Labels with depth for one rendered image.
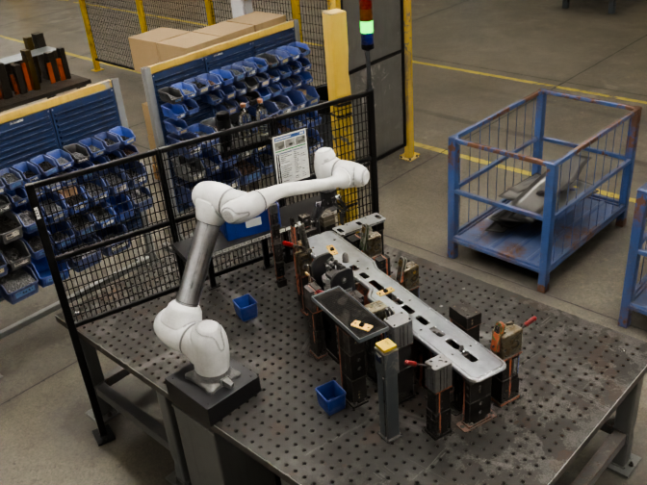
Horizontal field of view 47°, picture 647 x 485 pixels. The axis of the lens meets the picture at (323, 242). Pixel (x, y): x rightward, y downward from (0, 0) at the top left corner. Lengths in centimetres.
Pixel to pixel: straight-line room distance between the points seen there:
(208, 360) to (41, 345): 228
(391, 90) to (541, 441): 428
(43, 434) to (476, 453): 254
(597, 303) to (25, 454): 359
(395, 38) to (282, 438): 433
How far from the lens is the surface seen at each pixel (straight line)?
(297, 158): 414
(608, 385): 349
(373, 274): 357
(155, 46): 669
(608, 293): 535
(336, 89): 420
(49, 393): 492
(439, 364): 293
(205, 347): 321
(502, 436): 318
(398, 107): 695
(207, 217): 324
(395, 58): 679
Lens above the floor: 291
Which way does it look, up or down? 30 degrees down
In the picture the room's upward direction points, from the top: 5 degrees counter-clockwise
